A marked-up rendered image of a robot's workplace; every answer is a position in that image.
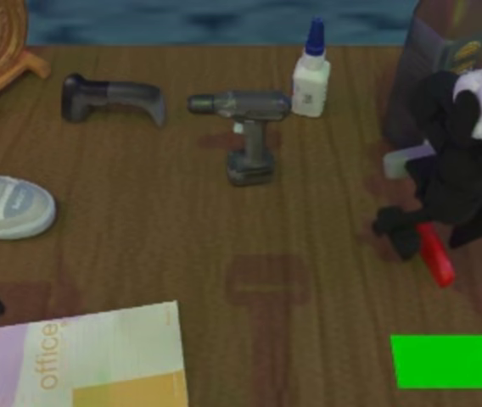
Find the red-handled tool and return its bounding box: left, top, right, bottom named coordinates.
left=414, top=221, right=457, bottom=290

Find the grey cordless drill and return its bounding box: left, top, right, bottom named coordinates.
left=186, top=89, right=294, bottom=188

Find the white grey sneaker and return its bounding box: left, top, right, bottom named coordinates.
left=0, top=170, right=58, bottom=241

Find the black grey barcode scanner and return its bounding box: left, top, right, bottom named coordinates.
left=61, top=72, right=168, bottom=128

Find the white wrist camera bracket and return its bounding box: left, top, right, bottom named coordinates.
left=382, top=142, right=438, bottom=180

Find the white glue bottle blue cap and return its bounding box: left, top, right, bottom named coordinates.
left=290, top=16, right=333, bottom=120

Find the green square marker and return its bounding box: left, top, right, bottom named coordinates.
left=389, top=333, right=482, bottom=391

